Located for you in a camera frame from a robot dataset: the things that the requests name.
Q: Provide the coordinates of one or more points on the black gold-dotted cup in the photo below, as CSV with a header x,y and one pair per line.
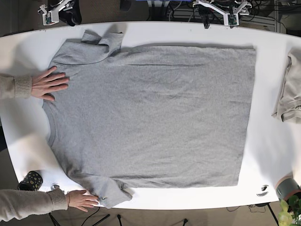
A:
x,y
32,182

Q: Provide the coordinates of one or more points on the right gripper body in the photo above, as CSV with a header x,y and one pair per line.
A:
x,y
50,14

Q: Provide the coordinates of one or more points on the beige sleeve forearm lower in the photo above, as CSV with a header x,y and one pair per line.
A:
x,y
21,204

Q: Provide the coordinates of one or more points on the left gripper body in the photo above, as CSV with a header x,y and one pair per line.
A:
x,y
230,10

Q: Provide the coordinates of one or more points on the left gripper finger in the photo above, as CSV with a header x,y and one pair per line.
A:
x,y
205,18

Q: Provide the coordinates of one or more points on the beige grey T-shirt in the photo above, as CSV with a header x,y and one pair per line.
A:
x,y
288,104

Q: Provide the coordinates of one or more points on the person's hand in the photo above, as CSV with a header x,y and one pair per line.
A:
x,y
48,82

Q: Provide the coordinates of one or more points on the grey plant pot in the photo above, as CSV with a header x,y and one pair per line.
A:
x,y
286,188

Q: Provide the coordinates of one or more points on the beige sleeve forearm upper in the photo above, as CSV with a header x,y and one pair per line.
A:
x,y
15,87

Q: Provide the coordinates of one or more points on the medium grey T-shirt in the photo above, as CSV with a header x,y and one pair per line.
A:
x,y
150,116

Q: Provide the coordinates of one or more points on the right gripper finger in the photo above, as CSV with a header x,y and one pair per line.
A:
x,y
73,18

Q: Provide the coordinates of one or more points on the person's second hand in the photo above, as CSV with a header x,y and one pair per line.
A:
x,y
79,200

